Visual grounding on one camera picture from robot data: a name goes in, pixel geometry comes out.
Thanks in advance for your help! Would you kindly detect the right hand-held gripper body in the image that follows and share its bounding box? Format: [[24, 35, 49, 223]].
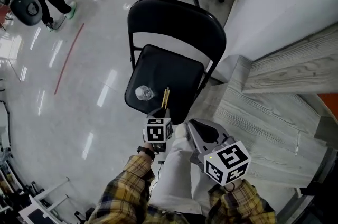
[[190, 136, 251, 186]]

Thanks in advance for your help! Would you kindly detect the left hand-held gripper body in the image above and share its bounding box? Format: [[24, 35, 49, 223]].
[[143, 117, 174, 154]]

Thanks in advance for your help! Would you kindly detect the yellow utility knife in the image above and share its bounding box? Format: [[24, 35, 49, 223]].
[[161, 87, 170, 110]]

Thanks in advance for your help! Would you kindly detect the person's left forearm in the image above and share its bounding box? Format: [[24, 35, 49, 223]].
[[88, 142, 156, 224]]

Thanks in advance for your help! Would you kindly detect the person's right forearm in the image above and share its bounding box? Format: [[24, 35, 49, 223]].
[[205, 178, 277, 224]]

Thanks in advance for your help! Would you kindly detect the person's left shoe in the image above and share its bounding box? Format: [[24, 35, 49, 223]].
[[175, 123, 189, 139]]

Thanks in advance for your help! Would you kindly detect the black wristwatch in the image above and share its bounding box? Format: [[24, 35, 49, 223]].
[[136, 146, 156, 161]]

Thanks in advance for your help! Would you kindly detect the clear plastic water bottle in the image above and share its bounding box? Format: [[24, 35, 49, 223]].
[[134, 85, 155, 101]]

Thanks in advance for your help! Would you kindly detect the person's right leg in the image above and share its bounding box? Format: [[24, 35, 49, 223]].
[[190, 154, 220, 216]]

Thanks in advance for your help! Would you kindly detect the black folding chair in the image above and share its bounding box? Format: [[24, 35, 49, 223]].
[[124, 0, 227, 125]]

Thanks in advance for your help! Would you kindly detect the white work table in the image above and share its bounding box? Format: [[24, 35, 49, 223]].
[[18, 195, 64, 224]]

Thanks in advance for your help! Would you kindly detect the black moulded chair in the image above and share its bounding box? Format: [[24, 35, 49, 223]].
[[9, 0, 43, 27]]

